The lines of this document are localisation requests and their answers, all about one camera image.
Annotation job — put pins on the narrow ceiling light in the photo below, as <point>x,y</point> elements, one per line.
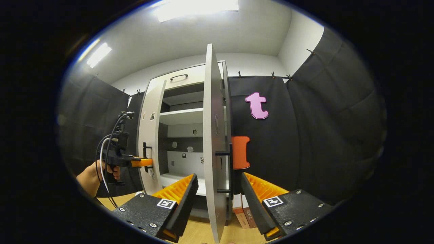
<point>99,55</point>

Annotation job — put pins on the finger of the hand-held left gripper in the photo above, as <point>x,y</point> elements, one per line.
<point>142,162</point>

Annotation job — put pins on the beige cabinet door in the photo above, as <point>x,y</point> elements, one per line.
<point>149,135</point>
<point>212,135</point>

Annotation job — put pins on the beige cabinet drawer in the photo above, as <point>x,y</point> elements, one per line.
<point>190,76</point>

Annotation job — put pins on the black backdrop cloth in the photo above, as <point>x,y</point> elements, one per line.
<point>305,135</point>

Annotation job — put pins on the grey double-door shoe cabinet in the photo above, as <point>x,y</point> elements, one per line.
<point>183,117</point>

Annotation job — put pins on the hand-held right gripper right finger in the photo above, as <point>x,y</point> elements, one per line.
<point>254,206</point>

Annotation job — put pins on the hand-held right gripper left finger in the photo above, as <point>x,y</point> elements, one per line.
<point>184,206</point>

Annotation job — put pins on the large ceiling light panel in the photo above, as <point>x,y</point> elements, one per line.
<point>196,8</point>

